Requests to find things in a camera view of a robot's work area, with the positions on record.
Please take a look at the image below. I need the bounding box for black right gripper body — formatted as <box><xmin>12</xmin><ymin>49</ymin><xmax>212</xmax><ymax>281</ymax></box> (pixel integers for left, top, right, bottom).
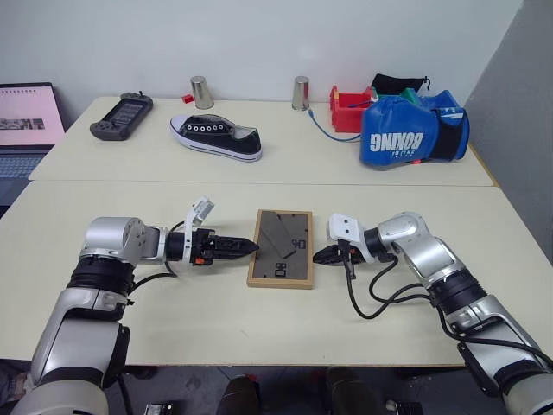
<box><xmin>334</xmin><ymin>241</ymin><xmax>366</xmax><ymax>265</ymax></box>

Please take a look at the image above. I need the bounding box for black drawstring pouch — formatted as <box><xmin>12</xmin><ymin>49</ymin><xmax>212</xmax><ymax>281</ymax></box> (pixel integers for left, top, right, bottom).
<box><xmin>370</xmin><ymin>73</ymin><xmax>433</xmax><ymax>97</ymax></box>

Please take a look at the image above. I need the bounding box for open laptop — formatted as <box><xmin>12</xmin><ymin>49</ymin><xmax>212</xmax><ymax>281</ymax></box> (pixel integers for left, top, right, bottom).
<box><xmin>0</xmin><ymin>81</ymin><xmax>67</xmax><ymax>208</ymax></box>

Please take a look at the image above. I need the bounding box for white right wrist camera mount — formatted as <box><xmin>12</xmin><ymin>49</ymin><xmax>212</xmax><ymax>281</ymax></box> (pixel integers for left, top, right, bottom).
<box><xmin>325</xmin><ymin>212</ymin><xmax>373</xmax><ymax>264</ymax></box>

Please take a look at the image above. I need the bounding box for blue cable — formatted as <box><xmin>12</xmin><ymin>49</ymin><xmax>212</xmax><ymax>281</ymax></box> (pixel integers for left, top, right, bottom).
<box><xmin>306</xmin><ymin>99</ymin><xmax>378</xmax><ymax>143</ymax></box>

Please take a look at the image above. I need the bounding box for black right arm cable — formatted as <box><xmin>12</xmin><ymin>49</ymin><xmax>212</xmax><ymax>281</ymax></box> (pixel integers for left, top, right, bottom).
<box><xmin>337</xmin><ymin>239</ymin><xmax>553</xmax><ymax>374</ymax></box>

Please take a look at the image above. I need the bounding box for silver metal cup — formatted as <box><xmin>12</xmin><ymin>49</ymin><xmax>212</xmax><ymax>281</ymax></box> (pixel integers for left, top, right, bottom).
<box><xmin>290</xmin><ymin>75</ymin><xmax>311</xmax><ymax>112</ymax></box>
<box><xmin>189</xmin><ymin>75</ymin><xmax>216</xmax><ymax>111</ymax></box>

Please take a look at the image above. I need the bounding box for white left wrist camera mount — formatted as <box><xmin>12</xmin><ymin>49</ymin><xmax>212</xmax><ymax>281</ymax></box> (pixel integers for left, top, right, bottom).
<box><xmin>180</xmin><ymin>196</ymin><xmax>215</xmax><ymax>265</ymax></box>

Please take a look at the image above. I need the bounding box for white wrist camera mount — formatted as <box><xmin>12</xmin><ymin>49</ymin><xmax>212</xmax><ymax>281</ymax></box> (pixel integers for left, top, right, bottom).
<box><xmin>325</xmin><ymin>212</ymin><xmax>373</xmax><ymax>264</ymax></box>
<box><xmin>180</xmin><ymin>196</ymin><xmax>215</xmax><ymax>265</ymax></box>

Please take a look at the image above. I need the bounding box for green plastic bin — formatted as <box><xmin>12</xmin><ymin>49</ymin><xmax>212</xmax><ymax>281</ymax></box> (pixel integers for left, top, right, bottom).
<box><xmin>371</xmin><ymin>86</ymin><xmax>421</xmax><ymax>105</ymax></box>

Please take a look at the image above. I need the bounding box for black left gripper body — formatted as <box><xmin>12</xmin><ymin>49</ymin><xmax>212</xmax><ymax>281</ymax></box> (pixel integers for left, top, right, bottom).
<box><xmin>188</xmin><ymin>228</ymin><xmax>222</xmax><ymax>265</ymax></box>

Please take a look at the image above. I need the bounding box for black canvas sneaker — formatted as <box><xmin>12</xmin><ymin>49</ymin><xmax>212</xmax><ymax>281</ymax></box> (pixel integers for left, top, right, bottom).
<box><xmin>168</xmin><ymin>113</ymin><xmax>264</xmax><ymax>163</ymax></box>

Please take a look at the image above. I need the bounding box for dark handheld game console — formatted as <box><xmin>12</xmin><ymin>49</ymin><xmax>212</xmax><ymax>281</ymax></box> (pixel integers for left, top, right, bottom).
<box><xmin>89</xmin><ymin>91</ymin><xmax>155</xmax><ymax>142</ymax></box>

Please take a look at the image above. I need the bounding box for blue boxing glove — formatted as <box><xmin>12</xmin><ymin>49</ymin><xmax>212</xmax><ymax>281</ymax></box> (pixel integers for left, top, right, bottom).
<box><xmin>359</xmin><ymin>89</ymin><xmax>471</xmax><ymax>171</ymax></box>

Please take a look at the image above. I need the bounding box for dark rounded shape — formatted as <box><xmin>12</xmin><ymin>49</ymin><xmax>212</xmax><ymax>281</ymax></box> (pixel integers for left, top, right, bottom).
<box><xmin>215</xmin><ymin>374</ymin><xmax>263</xmax><ymax>415</ymax></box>

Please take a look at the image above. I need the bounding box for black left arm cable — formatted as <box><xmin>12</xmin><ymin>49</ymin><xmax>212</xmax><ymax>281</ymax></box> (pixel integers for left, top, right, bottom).
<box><xmin>127</xmin><ymin>221</ymin><xmax>191</xmax><ymax>300</ymax></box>

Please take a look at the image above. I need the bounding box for wooden picture frame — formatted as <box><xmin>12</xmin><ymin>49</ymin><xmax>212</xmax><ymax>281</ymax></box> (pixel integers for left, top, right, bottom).
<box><xmin>246</xmin><ymin>208</ymin><xmax>315</xmax><ymax>291</ymax></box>

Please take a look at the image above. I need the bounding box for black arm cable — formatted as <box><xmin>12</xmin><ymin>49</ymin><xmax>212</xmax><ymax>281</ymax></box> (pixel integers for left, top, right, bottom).
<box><xmin>337</xmin><ymin>239</ymin><xmax>553</xmax><ymax>374</ymax></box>
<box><xmin>127</xmin><ymin>221</ymin><xmax>191</xmax><ymax>300</ymax></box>

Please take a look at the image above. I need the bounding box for red plastic bin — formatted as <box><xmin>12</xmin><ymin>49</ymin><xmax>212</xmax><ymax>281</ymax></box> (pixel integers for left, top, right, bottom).
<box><xmin>328</xmin><ymin>84</ymin><xmax>382</xmax><ymax>135</ymax></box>

